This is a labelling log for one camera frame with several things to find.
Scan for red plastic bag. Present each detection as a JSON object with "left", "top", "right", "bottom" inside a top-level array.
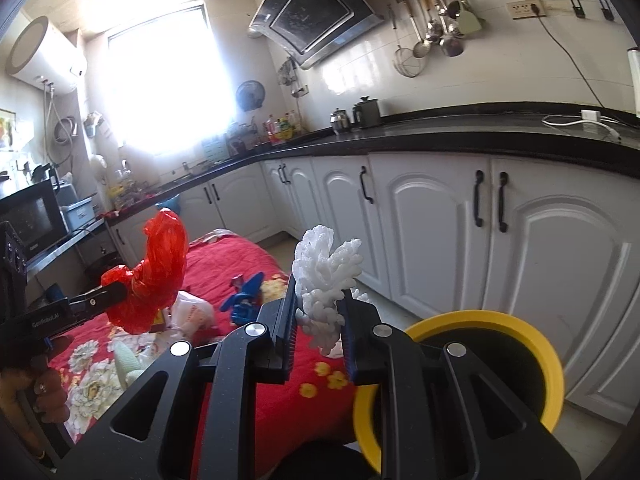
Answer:
[{"left": 101, "top": 208, "right": 189, "bottom": 335}]

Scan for white plastic bag trash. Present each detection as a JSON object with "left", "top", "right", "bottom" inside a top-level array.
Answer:
[{"left": 169, "top": 290, "right": 215, "bottom": 344}]

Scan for yellow rimmed trash bin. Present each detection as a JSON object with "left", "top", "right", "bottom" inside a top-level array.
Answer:
[{"left": 352, "top": 309, "right": 565, "bottom": 475}]

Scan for person's left hand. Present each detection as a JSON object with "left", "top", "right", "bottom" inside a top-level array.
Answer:
[{"left": 1, "top": 365, "right": 70, "bottom": 468}]

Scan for red floral tablecloth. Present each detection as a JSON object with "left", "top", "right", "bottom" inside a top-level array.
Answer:
[{"left": 46, "top": 227, "right": 359, "bottom": 478}]

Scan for black microwave oven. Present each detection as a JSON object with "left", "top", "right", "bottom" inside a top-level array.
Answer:
[{"left": 1, "top": 180, "right": 67, "bottom": 261}]

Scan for blue hanging basket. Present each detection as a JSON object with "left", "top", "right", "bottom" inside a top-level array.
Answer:
[{"left": 155, "top": 194, "right": 181, "bottom": 216}]

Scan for white lower cabinets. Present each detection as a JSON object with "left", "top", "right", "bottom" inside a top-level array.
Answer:
[{"left": 106, "top": 152, "right": 640, "bottom": 426}]

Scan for bottles on counter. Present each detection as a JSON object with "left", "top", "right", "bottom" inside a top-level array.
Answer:
[{"left": 264, "top": 110, "right": 303, "bottom": 145}]

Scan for white water heater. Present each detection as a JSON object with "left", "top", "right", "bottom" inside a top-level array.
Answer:
[{"left": 6, "top": 16, "right": 86, "bottom": 96}]

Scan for steel kettle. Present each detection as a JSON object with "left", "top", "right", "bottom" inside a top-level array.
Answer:
[{"left": 330, "top": 108, "right": 352, "bottom": 134}]

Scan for dark green pot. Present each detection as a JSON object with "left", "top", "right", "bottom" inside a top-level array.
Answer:
[{"left": 352, "top": 96, "right": 383, "bottom": 129}]

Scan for black countertop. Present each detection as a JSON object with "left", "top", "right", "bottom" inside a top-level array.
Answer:
[{"left": 105, "top": 102, "right": 639, "bottom": 226}]

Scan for black range hood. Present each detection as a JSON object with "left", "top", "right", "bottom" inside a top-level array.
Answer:
[{"left": 248, "top": 0, "right": 384, "bottom": 70}]

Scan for hanging utensils rack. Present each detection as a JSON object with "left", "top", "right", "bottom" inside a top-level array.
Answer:
[{"left": 387, "top": 0, "right": 484, "bottom": 79}]

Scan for small wall fan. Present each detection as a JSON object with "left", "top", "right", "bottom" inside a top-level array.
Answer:
[{"left": 235, "top": 80, "right": 266, "bottom": 112}]

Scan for white charger with cable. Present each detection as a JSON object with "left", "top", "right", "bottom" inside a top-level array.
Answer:
[{"left": 541, "top": 110, "right": 623, "bottom": 144}]

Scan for wall power socket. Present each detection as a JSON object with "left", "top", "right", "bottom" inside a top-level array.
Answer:
[{"left": 506, "top": 0, "right": 547, "bottom": 20}]

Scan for black power cable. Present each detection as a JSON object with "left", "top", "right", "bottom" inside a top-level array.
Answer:
[{"left": 530, "top": 3, "right": 626, "bottom": 126}]

